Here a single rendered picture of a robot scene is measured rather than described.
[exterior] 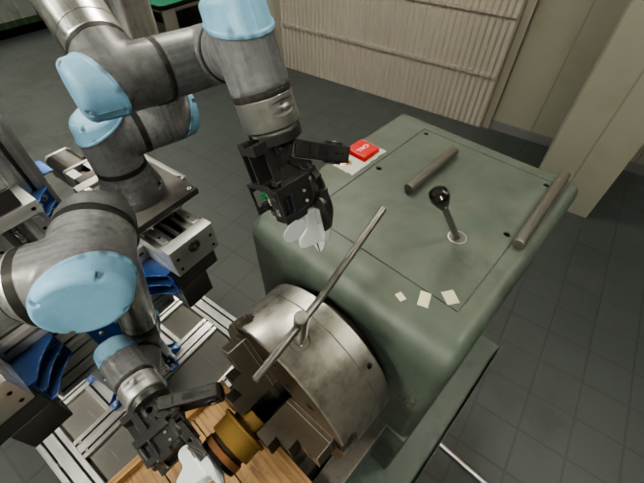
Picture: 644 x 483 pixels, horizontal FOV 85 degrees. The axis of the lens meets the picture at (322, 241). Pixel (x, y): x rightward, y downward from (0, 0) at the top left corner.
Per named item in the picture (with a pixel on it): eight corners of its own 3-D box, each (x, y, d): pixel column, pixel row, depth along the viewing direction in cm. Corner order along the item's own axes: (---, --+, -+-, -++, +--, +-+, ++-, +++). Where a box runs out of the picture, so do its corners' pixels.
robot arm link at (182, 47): (137, 39, 48) (160, 28, 39) (212, 21, 52) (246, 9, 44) (164, 100, 52) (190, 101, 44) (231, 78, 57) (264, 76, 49)
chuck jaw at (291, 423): (302, 382, 64) (352, 427, 57) (306, 395, 68) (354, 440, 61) (255, 431, 59) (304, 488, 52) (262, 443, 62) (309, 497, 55)
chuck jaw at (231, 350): (278, 363, 69) (246, 315, 66) (290, 370, 65) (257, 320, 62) (233, 407, 64) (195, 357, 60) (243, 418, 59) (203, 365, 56)
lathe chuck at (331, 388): (265, 336, 89) (256, 265, 65) (362, 433, 77) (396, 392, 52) (238, 361, 85) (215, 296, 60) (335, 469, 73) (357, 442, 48)
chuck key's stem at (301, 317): (300, 357, 58) (303, 326, 49) (289, 350, 58) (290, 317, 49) (308, 347, 59) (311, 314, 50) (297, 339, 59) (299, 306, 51)
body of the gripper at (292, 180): (259, 218, 53) (227, 142, 47) (299, 192, 58) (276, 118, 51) (290, 230, 48) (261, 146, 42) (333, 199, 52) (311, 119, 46)
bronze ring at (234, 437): (234, 390, 62) (191, 434, 58) (270, 429, 58) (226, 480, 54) (246, 402, 69) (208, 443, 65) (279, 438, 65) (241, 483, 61)
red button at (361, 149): (360, 145, 91) (360, 138, 90) (379, 154, 89) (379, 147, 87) (345, 154, 88) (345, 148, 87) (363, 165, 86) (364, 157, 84)
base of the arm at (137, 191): (91, 197, 90) (71, 166, 83) (142, 169, 99) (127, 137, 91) (126, 222, 85) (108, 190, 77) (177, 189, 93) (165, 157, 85)
